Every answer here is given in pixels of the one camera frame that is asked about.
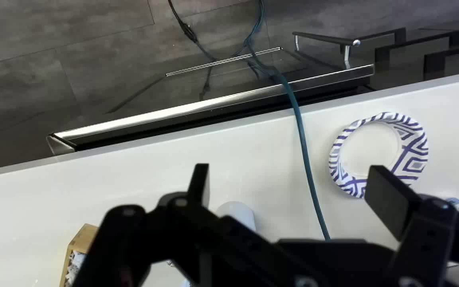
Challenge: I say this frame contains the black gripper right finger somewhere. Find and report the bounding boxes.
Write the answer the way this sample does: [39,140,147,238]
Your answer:
[366,163,459,287]

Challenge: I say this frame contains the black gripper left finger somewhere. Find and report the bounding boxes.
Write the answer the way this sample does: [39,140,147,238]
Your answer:
[72,162,316,287]

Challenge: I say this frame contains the blue patterned paper bowl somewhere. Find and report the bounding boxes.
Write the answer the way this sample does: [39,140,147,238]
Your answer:
[327,109,431,199]

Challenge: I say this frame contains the dark wood base cabinet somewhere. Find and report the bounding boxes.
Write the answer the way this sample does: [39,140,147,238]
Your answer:
[372,26,459,90]

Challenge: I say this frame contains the long thin cable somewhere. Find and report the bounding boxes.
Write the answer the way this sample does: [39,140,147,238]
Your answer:
[243,0,332,242]

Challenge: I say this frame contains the black floor cable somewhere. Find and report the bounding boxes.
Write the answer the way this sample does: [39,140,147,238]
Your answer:
[166,0,219,101]

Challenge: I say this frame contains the drawer pull handle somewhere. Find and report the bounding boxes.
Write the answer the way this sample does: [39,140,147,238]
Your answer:
[292,26,409,69]

